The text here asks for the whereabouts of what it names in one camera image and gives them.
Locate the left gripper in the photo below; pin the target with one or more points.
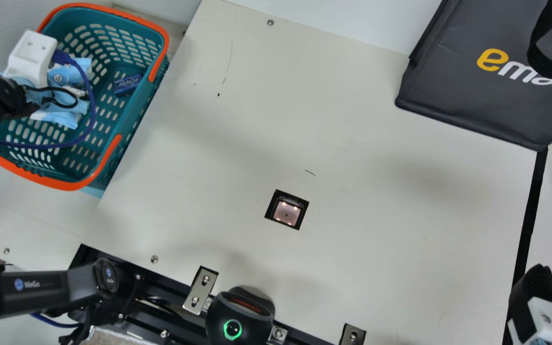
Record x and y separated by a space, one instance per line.
67 109

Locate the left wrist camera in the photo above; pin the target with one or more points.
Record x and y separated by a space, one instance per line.
30 58

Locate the black strip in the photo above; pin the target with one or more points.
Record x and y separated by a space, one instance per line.
530 215

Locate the small dark blue packet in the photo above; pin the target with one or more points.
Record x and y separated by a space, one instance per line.
127 84

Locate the teal shopping basket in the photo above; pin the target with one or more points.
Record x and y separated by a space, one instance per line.
113 52

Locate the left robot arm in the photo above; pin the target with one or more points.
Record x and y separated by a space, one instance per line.
41 286

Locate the black device with green light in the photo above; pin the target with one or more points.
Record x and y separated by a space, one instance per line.
240 316

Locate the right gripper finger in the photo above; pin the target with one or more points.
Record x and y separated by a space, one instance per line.
537 292

